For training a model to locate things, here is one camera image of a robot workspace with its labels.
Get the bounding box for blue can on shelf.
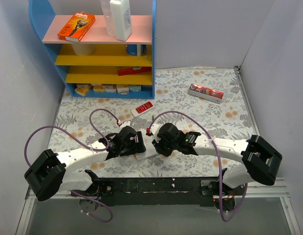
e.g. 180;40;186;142
126;44;147;56

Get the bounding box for orange razor box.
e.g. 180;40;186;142
57;12;96;43

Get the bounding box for red box on shelf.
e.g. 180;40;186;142
118;67;152;76

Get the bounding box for grey white remote control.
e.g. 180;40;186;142
135;151;159;161

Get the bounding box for white cup on shelf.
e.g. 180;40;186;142
71;44;96;56

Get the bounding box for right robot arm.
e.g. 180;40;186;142
148;123;282;195

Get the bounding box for cream small box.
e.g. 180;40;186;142
116;84;129;95

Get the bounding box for orange white small box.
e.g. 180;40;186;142
93;85;105;93

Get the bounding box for white plastic bottle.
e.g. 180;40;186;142
110;0;132;42

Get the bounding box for blue shelf unit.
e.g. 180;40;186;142
28;0;157;99

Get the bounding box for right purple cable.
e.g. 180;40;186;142
148;110;248;222

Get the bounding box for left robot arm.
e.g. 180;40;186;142
25;126;146;201

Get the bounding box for red toothpaste box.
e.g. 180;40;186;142
188;83;224;104

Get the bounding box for clear plastic bottle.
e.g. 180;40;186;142
100;0;115;36

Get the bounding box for teal small box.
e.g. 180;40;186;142
129;85;142;92

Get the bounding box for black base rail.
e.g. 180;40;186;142
80;170;243;211

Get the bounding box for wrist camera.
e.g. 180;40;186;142
146;123;161;138
119;120;131;129

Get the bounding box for yellow small box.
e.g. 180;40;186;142
75;84;93;96

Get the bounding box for red white remote control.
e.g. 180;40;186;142
131;101;154;117

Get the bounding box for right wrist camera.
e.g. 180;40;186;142
146;123;161;138

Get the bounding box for floral table mat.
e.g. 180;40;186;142
49;69;256;177

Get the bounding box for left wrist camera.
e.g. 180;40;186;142
119;120;131;129

